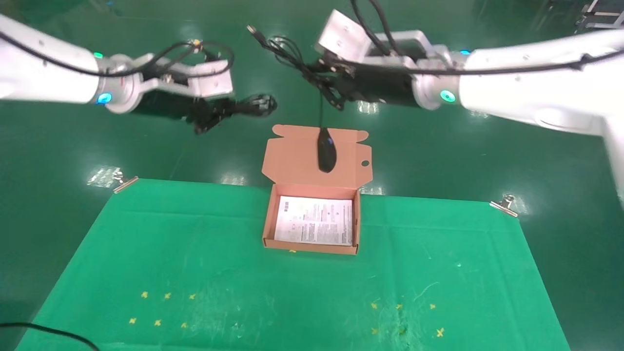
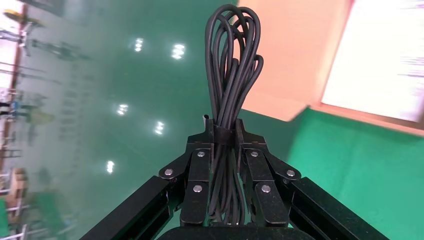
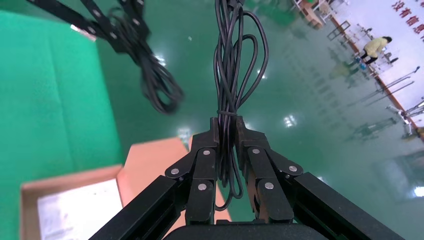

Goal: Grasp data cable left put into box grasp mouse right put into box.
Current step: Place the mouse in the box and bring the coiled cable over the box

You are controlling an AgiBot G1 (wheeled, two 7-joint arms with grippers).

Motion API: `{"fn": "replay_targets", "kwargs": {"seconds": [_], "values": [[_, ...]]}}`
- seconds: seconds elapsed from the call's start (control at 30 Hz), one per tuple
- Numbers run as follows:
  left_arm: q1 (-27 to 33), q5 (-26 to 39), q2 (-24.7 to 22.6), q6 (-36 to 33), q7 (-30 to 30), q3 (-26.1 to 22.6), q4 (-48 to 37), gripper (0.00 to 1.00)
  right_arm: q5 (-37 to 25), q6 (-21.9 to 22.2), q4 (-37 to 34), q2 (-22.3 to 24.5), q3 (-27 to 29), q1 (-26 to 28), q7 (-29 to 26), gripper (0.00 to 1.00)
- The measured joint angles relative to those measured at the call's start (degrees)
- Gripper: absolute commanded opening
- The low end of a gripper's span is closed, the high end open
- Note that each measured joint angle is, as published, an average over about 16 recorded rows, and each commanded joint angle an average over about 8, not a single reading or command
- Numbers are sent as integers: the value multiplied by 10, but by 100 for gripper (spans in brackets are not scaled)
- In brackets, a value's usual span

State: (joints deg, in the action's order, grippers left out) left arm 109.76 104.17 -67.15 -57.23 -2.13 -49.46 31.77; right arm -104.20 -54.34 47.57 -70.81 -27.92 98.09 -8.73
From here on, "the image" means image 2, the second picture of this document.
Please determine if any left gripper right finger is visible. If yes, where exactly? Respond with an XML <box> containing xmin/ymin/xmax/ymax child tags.
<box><xmin>234</xmin><ymin>118</ymin><xmax>390</xmax><ymax>240</ymax></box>

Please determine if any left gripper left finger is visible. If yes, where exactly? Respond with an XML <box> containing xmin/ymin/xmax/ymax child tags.
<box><xmin>79</xmin><ymin>118</ymin><xmax>216</xmax><ymax>240</ymax></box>

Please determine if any black data cable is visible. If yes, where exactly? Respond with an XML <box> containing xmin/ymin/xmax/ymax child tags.
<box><xmin>202</xmin><ymin>3</ymin><xmax>265</xmax><ymax>228</ymax></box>

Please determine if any orange cardboard box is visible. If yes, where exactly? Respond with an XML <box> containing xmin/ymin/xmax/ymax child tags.
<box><xmin>231</xmin><ymin>0</ymin><xmax>424</xmax><ymax>137</ymax></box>

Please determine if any green table mat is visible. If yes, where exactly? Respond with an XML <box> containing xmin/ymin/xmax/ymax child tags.
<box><xmin>286</xmin><ymin>107</ymin><xmax>424</xmax><ymax>240</ymax></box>

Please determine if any white printed instruction sheet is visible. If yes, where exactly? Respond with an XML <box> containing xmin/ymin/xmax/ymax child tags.
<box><xmin>321</xmin><ymin>0</ymin><xmax>424</xmax><ymax>123</ymax></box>

